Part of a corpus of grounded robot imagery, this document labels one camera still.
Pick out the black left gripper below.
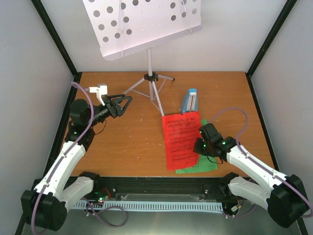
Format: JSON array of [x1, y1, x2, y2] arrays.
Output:
[[87, 94, 133, 128]]

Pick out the red sheet music page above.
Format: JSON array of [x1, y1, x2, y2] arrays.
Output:
[[161, 111, 201, 170]]

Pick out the blue metronome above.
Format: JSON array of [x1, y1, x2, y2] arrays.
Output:
[[180, 89, 198, 115]]

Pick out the white music stand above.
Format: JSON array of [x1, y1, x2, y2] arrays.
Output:
[[83, 0, 202, 116]]

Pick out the green sheet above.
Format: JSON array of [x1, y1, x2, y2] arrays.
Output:
[[175, 119, 218, 175]]

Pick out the clear plastic metronome cover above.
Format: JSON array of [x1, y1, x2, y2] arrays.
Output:
[[184, 92, 198, 112]]

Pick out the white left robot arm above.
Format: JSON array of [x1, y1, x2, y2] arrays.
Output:
[[21, 94, 133, 231]]

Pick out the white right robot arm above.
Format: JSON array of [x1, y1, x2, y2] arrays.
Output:
[[194, 123, 313, 228]]

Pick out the small green led circuit board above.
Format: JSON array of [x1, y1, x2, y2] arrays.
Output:
[[96, 195, 111, 204]]

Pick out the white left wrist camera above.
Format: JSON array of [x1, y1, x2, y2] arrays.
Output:
[[88, 84, 108, 106]]

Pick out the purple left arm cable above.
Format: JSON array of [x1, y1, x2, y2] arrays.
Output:
[[31, 82, 127, 235]]

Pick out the black aluminium front rail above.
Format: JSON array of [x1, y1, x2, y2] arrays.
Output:
[[31, 175, 294, 209]]

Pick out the light blue slotted cable duct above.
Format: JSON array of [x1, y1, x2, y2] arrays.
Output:
[[72, 198, 224, 214]]

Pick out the black right frame post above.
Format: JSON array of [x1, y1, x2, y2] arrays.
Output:
[[246, 0, 297, 79]]

